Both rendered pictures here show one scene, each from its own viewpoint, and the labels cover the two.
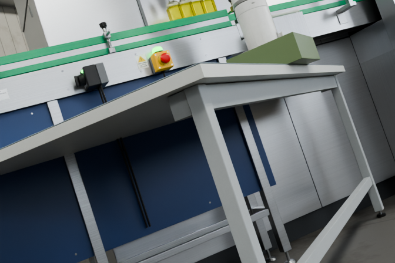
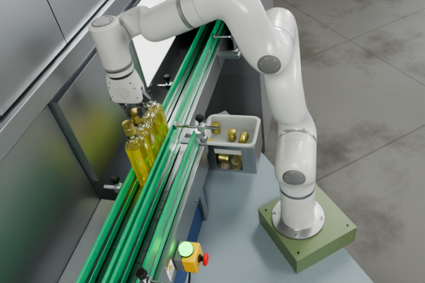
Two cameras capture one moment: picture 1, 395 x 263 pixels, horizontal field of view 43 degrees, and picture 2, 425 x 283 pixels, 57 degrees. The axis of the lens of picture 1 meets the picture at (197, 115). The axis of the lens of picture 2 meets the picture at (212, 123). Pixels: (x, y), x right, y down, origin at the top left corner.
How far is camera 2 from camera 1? 2.14 m
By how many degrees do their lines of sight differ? 62
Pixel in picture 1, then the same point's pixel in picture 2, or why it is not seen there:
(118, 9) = (53, 170)
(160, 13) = (98, 142)
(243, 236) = not seen: outside the picture
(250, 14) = (309, 206)
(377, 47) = (224, 68)
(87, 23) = (27, 227)
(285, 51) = (345, 240)
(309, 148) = not seen: hidden behind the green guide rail
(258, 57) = (324, 251)
